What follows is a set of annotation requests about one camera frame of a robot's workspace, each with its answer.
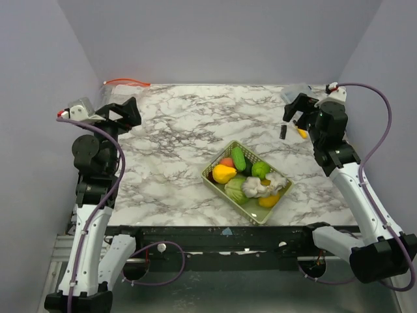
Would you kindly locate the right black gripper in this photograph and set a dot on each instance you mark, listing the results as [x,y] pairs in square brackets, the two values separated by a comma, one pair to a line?
[304,106]

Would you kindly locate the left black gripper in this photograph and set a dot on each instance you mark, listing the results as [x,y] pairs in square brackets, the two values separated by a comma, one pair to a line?
[130,105]

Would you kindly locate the clear zip top bag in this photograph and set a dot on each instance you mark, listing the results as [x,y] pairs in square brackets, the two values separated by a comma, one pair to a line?
[126,86]

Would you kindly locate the green toy cucumber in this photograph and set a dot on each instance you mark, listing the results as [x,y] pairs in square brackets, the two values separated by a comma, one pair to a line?
[238,158]

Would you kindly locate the orange toy peach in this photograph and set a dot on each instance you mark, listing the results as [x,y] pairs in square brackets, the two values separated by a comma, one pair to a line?
[227,162]

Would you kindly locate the yellow toy pear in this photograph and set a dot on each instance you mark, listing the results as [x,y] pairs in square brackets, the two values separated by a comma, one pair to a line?
[223,174]

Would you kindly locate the yellow toy lemon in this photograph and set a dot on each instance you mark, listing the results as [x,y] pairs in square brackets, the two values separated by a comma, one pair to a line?
[269,202]

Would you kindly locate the pale green toy lettuce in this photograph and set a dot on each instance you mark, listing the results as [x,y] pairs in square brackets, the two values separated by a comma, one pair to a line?
[233,189]

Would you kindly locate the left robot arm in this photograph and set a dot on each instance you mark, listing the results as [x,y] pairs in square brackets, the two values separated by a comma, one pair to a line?
[91,274]

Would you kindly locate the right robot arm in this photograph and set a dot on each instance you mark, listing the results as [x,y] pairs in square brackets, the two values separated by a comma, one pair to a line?
[384,250]

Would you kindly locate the clear plastic parts box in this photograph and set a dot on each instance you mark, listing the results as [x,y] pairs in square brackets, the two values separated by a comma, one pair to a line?
[290,92]

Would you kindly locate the small black comb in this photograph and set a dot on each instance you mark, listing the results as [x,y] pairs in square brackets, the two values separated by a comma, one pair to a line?
[283,132]

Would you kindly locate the bright green toy cabbage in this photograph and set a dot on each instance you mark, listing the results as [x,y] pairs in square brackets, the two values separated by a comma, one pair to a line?
[260,169]

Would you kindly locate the dark green toy avocado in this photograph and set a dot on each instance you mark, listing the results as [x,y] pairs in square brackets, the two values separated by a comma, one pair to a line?
[248,169]

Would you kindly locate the white toy mushroom cluster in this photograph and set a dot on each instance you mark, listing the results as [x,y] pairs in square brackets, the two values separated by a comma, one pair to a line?
[253,187]

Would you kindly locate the pale green plastic basket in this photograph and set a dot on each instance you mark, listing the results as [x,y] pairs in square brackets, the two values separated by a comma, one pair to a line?
[251,210]

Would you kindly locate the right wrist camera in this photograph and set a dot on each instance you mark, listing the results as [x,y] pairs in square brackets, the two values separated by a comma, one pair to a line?
[335,93]

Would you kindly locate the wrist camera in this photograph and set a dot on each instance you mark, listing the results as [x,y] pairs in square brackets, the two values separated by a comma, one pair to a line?
[335,93]
[78,110]

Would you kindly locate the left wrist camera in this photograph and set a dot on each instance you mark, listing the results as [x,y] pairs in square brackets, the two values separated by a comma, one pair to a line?
[78,110]

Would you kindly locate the black front mounting rail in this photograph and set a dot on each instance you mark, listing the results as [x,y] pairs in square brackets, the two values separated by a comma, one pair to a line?
[217,248]

